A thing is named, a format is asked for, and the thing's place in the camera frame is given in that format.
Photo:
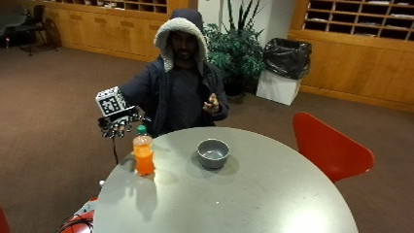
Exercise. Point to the red and white bag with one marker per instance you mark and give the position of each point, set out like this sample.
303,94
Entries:
80,220

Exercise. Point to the red chair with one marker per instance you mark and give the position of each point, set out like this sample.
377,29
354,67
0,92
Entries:
327,149

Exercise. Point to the grey bowl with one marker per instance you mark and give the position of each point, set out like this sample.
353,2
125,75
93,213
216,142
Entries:
213,153

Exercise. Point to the wooden pigeonhole cabinet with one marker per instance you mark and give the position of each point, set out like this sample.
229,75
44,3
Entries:
358,48
109,26

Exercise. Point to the white marker cube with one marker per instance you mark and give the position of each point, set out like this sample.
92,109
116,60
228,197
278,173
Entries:
110,101

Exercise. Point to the green potted plant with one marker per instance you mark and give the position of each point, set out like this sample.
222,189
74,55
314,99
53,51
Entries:
234,51

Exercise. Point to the white bin with black bag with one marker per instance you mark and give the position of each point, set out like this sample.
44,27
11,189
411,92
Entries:
285,69

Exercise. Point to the black chair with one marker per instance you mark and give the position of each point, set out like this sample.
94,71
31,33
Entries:
32,27

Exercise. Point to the orange drink bottle green cap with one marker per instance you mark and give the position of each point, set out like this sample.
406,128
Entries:
142,151

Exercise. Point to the the person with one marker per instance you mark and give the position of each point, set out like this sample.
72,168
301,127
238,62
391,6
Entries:
178,71

